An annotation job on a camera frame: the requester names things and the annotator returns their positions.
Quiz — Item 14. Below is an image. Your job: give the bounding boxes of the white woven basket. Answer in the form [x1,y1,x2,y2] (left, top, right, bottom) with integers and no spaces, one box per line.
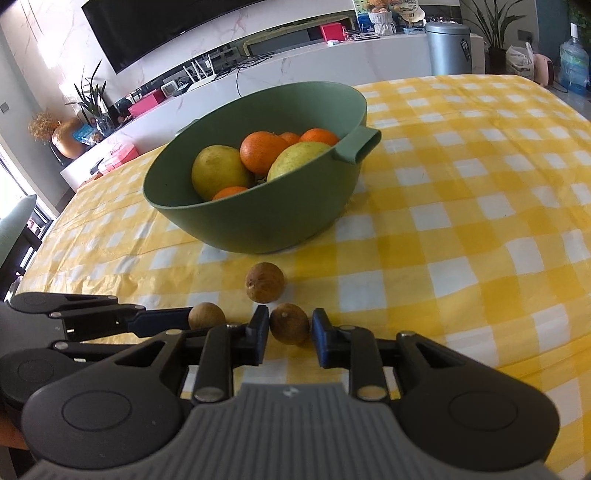
[369,9,398,36]

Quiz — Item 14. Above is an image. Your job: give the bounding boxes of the pink box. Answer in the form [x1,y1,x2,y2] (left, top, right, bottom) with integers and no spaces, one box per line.
[128,90,165,118]

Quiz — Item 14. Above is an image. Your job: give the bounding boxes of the grey metal trash can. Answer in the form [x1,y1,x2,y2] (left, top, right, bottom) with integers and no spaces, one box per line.
[425,21,472,75]

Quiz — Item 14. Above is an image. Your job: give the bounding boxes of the thin-leaved plant in vase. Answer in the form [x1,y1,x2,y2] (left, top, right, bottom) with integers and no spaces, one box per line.
[67,60,114,137]

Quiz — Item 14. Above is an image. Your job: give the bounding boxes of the left lemon in bowl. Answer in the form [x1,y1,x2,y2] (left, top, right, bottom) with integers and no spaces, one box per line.
[191,145,254,201]

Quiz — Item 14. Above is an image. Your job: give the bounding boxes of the white router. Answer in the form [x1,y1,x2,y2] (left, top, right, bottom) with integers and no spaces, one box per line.
[182,53,218,88]

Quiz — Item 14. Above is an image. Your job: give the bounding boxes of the green bowl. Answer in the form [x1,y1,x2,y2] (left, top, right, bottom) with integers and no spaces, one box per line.
[142,80,382,254]

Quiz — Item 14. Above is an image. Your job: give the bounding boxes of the blue water jug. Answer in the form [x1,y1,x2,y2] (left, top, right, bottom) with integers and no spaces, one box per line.
[560,23,591,95]

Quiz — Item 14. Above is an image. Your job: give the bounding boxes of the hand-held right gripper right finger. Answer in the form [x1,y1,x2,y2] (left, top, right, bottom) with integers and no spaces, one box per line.
[311,308,467,401]

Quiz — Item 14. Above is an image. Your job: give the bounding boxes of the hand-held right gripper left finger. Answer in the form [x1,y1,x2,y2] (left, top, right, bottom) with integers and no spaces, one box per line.
[111,305,270,402]

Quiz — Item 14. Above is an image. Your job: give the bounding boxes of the white media console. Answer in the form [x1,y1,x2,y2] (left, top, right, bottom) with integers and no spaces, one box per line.
[60,32,435,190]

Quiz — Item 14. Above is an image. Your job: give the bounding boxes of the stack of pink boxes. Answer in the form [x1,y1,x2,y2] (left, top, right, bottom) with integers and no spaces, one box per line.
[97,142,139,174]

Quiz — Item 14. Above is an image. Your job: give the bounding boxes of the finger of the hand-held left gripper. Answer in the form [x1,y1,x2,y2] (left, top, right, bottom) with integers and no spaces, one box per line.
[52,333,160,358]
[9,292,194,337]

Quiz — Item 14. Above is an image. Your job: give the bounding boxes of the yellow pear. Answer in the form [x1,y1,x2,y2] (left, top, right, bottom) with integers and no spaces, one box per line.
[266,141,334,182]

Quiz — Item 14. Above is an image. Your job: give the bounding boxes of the black television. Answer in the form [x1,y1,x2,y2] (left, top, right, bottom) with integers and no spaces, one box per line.
[81,0,352,75]

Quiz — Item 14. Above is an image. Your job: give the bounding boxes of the white plastic bag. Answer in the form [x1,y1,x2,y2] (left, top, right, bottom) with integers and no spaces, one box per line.
[505,44,536,79]

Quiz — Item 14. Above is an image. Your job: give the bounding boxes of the yellow checkered tablecloth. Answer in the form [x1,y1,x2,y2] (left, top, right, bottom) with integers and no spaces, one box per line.
[16,74,591,480]

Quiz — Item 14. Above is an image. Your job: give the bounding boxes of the round brown vase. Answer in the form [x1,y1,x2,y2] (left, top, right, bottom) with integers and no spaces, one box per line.
[28,111,86,160]

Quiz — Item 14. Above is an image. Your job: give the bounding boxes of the brown longan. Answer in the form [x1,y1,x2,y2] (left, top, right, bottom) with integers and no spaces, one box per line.
[245,261,286,304]
[269,303,310,344]
[188,302,227,330]

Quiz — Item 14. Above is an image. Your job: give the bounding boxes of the potted plant in black pot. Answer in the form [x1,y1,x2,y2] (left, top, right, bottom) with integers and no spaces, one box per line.
[462,0,527,75]

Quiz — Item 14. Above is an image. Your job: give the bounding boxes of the small pink appliance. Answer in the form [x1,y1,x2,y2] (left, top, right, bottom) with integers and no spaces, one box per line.
[531,53,557,86]

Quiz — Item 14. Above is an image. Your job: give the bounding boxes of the green chair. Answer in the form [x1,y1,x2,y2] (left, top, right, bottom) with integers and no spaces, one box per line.
[0,194,38,268]

